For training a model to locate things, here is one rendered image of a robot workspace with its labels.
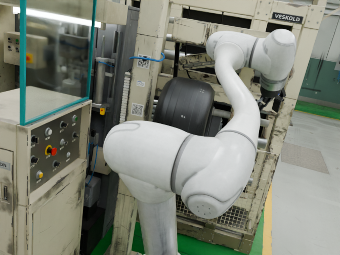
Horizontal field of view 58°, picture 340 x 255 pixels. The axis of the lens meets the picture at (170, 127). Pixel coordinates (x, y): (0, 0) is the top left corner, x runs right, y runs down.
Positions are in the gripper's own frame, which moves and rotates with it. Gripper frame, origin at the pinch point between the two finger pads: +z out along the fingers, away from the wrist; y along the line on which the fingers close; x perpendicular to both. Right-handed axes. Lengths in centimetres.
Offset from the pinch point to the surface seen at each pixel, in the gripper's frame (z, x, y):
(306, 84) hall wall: 667, -289, -643
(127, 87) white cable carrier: 27, -80, 24
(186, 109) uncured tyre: 22.3, -40.0, 10.7
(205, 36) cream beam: 18, -74, -32
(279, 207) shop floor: 239, -5, -78
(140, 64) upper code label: 15, -79, 13
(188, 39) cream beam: 20, -81, -25
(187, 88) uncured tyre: 21, -50, 2
